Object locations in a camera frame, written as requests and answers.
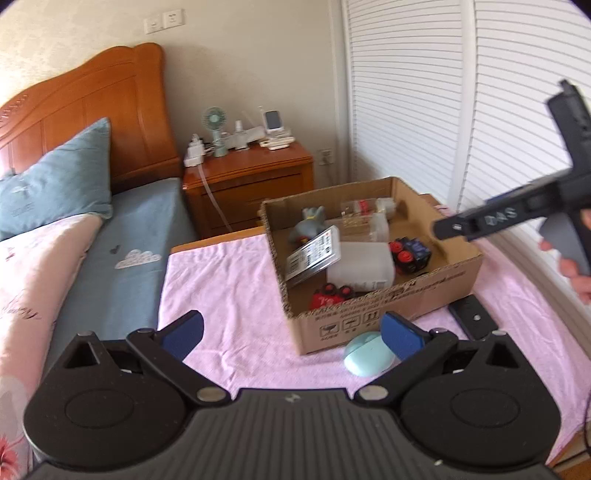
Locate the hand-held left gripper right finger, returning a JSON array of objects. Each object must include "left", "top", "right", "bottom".
[{"left": 353, "top": 311, "right": 532, "bottom": 407}]

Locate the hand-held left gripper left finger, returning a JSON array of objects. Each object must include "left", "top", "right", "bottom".
[{"left": 60, "top": 310, "right": 232, "bottom": 408}]

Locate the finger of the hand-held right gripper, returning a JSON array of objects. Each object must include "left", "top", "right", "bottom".
[{"left": 433, "top": 208, "right": 482, "bottom": 241}]

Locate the mint green oval case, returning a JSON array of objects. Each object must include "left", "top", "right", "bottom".
[{"left": 343, "top": 331, "right": 395, "bottom": 377}]

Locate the black and blue toy car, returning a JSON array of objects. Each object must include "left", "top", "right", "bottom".
[{"left": 389, "top": 236, "right": 432, "bottom": 275}]

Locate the brown cardboard box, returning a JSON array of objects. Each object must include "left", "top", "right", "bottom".
[{"left": 259, "top": 176, "right": 485, "bottom": 356}]

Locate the black rectangular plate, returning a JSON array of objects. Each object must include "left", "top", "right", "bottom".
[{"left": 449, "top": 295, "right": 499, "bottom": 341}]

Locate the translucent white plastic container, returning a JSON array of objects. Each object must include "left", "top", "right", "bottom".
[{"left": 327, "top": 241, "right": 397, "bottom": 294}]

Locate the red toy car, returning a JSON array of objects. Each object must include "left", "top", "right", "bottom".
[{"left": 308, "top": 284, "right": 354, "bottom": 310}]

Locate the clear plastic jar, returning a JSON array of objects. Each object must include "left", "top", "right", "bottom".
[{"left": 330, "top": 213, "right": 391, "bottom": 243}]

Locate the clear card pack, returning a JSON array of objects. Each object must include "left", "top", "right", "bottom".
[{"left": 284, "top": 226, "right": 342, "bottom": 283}]

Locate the person's right hand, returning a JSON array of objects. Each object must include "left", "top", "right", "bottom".
[{"left": 540, "top": 237, "right": 591, "bottom": 304}]

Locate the pink towel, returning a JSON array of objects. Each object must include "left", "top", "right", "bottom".
[{"left": 157, "top": 194, "right": 591, "bottom": 467}]

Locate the clear bottle with coloured clips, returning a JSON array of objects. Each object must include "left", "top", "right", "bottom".
[{"left": 341, "top": 198, "right": 398, "bottom": 220}]

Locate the white louvered wardrobe door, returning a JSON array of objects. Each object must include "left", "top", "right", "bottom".
[
  {"left": 342, "top": 0, "right": 476, "bottom": 213},
  {"left": 462, "top": 0, "right": 591, "bottom": 259}
]

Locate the blue bedsheet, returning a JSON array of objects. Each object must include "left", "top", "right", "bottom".
[{"left": 44, "top": 178, "right": 199, "bottom": 384}]

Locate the grey elephant toy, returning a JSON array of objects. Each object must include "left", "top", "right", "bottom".
[{"left": 288, "top": 206, "right": 329, "bottom": 245}]

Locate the pink floral quilt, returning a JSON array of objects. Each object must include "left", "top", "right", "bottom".
[{"left": 0, "top": 213, "right": 105, "bottom": 480}]

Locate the wooden nightstand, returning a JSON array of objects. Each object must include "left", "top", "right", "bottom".
[{"left": 181, "top": 141, "right": 315, "bottom": 241}]

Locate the white power strip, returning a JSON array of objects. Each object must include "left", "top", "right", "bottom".
[{"left": 184, "top": 134, "right": 214, "bottom": 168}]

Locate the blue pillow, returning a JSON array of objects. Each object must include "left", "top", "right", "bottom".
[{"left": 0, "top": 117, "right": 114, "bottom": 241}]

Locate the white router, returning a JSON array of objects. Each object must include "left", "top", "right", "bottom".
[{"left": 240, "top": 106, "right": 269, "bottom": 144}]

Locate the small green desk fan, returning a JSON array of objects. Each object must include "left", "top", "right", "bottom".
[{"left": 202, "top": 107, "right": 228, "bottom": 158}]

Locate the orange wooden headboard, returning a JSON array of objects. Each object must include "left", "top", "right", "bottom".
[{"left": 0, "top": 42, "right": 183, "bottom": 195}]

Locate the white power strip cable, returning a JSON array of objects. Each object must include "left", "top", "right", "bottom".
[{"left": 198, "top": 164, "right": 234, "bottom": 234}]

